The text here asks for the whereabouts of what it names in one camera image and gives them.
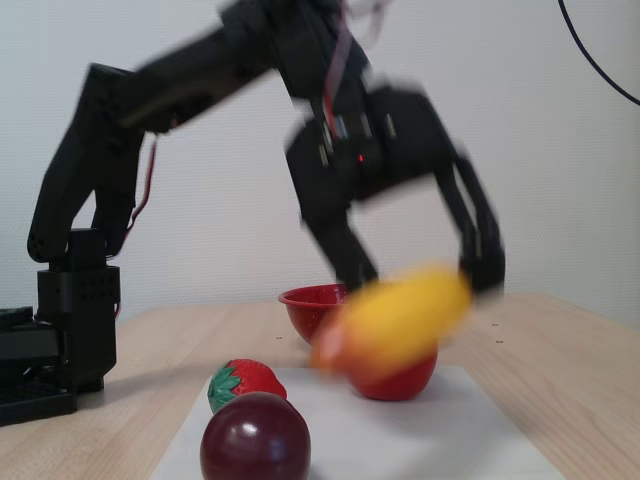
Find black wall cable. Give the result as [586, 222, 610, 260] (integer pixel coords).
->
[556, 0, 640, 107]

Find red white wrist cable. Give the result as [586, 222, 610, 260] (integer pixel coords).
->
[319, 0, 396, 131]

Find red speckled enamel bowl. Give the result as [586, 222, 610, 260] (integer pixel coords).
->
[278, 283, 351, 347]

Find dark purple plastic plum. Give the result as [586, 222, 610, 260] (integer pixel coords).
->
[199, 391, 312, 480]

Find yellow plastic banana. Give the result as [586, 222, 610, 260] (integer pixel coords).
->
[307, 259, 474, 381]

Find red shoulder servo wire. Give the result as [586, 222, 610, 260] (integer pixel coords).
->
[117, 134, 162, 251]

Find white paper sheet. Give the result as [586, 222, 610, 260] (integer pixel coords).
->
[149, 364, 566, 480]

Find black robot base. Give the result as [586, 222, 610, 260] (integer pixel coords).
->
[0, 227, 124, 427]

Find red plastic apple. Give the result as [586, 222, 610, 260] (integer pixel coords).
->
[344, 344, 440, 402]

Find red plastic strawberry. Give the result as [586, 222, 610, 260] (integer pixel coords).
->
[207, 358, 289, 415]

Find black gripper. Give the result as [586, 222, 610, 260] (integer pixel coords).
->
[283, 83, 507, 297]

